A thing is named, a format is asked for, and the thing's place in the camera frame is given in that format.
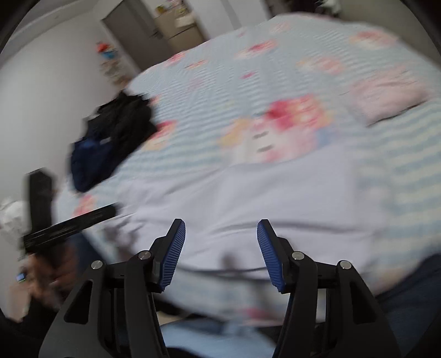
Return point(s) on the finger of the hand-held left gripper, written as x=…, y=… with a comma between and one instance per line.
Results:
x=72, y=223

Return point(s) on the blue checkered printed blanket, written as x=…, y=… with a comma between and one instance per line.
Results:
x=224, y=86

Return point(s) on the person's left hand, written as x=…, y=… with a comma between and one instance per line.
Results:
x=51, y=275

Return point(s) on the pink folded garment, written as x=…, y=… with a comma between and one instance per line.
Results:
x=389, y=96

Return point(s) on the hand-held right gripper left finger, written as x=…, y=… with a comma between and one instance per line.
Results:
x=172, y=254

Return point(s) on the navy blue garment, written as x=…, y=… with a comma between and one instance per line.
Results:
x=91, y=163

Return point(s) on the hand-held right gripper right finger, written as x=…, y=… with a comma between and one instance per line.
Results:
x=270, y=258

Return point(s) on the white shirt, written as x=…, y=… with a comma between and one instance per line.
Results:
x=258, y=206

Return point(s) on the black garment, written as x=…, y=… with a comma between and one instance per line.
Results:
x=125, y=127

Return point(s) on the grey door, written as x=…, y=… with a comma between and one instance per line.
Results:
x=131, y=31

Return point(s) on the red and blue toy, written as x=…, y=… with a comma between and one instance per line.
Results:
x=106, y=51

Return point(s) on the person's blue jeans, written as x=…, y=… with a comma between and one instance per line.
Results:
x=410, y=309

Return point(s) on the white cloth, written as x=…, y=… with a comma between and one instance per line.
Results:
x=12, y=220

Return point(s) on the beige cabinet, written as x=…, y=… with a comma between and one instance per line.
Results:
x=179, y=31

